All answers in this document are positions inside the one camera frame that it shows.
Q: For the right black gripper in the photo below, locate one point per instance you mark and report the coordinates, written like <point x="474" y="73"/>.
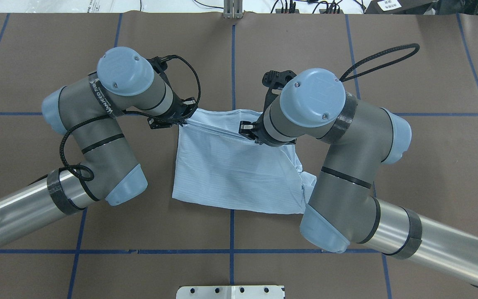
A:
<point x="261" y="137"/>

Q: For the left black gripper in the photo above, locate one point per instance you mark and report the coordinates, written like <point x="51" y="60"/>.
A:
<point x="178" y="109"/>

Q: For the light blue button-up shirt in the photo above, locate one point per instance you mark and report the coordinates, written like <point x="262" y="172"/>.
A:
<point x="216" y="166"/>

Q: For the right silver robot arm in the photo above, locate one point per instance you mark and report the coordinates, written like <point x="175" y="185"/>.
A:
<point x="361" y="137"/>

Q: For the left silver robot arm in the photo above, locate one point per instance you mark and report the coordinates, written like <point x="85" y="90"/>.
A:
<point x="98" y="162"/>

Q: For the black device with label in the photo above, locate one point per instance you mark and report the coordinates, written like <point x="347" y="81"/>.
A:
<point x="414" y="7"/>

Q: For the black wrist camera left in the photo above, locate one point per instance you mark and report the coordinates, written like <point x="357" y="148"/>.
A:
<point x="159" y="64"/>

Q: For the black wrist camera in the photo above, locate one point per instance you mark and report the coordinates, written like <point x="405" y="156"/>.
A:
<point x="276" y="80"/>
<point x="159" y="64"/>

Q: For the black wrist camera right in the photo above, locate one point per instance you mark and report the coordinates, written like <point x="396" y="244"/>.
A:
<point x="276" y="80"/>

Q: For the grey aluminium frame post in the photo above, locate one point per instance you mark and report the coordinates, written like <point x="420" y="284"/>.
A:
<point x="233" y="9"/>

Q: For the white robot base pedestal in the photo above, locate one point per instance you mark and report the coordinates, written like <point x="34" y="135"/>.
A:
<point x="258" y="291"/>

